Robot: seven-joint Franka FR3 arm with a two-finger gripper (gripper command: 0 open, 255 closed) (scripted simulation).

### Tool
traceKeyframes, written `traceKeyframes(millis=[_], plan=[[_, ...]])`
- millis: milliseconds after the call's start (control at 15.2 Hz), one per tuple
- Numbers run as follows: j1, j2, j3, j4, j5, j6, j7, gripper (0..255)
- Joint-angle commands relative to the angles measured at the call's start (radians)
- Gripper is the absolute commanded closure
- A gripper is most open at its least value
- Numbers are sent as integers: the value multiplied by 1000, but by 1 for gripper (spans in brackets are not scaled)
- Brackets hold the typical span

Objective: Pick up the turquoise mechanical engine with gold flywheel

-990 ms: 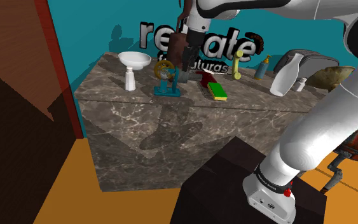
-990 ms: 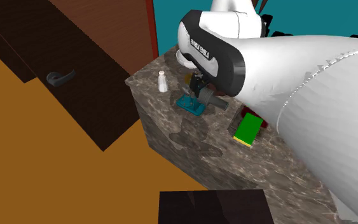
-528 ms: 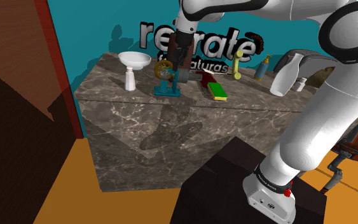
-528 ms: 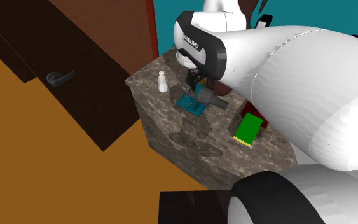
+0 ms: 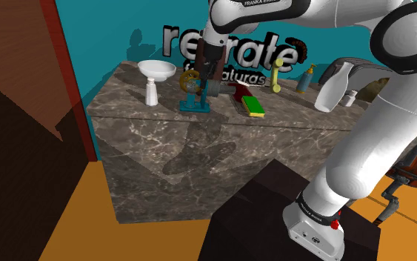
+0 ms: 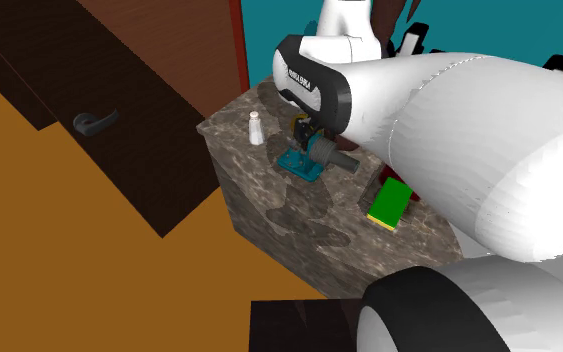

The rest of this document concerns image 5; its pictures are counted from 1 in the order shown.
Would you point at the marble counter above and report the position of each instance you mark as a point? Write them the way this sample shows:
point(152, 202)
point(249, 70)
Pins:
point(150, 162)

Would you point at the tall white vase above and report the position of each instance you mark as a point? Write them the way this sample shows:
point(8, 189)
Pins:
point(332, 92)

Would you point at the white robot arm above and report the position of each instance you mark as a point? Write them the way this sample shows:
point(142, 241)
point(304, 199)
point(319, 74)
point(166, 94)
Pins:
point(374, 144)

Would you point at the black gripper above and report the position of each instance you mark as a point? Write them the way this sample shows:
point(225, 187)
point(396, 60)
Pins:
point(210, 59)

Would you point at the white bowl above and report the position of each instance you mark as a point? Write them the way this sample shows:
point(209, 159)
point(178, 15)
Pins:
point(157, 68)

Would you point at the green and yellow sponge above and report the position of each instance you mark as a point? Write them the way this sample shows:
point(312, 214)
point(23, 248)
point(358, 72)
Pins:
point(254, 105)

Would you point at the small white shaker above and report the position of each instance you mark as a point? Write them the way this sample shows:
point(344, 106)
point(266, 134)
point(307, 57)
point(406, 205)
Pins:
point(349, 99)

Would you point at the teal machine with yellow wheel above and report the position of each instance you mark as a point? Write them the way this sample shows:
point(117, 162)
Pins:
point(193, 105)

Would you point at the white salt shaker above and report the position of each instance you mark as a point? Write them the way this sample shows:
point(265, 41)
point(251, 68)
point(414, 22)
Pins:
point(151, 94)

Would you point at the wall lettering sign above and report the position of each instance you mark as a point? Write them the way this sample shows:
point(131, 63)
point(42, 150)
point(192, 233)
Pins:
point(251, 50)

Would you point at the orange chair with grey legs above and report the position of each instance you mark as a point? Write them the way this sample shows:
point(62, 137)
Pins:
point(415, 170)

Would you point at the brown lumpy object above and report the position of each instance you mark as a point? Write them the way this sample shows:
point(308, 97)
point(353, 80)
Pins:
point(373, 89)

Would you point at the blue soap dispenser bottle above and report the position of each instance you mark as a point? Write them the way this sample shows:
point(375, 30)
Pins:
point(305, 81)

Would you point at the yellow telephone handset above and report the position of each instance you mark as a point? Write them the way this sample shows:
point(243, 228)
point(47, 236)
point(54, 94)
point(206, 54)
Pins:
point(275, 77)

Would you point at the dark robot stand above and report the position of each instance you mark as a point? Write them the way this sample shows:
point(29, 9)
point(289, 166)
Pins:
point(251, 217)

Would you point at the red kitchen tool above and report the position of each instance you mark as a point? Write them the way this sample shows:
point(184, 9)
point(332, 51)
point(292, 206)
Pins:
point(239, 92)

